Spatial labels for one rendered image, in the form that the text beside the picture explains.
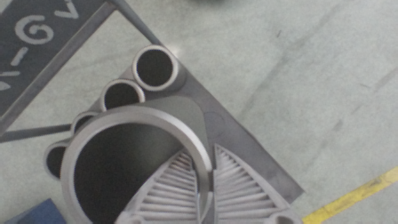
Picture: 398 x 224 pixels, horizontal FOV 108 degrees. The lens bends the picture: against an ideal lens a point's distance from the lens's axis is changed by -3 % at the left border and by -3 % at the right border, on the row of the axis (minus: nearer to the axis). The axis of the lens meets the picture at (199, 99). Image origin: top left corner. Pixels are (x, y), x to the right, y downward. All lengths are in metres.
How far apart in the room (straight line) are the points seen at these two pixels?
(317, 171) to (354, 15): 1.01
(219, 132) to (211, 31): 0.60
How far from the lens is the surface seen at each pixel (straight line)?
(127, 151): 0.24
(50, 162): 0.65
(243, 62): 1.00
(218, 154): 0.16
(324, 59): 1.24
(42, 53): 0.53
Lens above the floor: 0.94
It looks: 86 degrees down
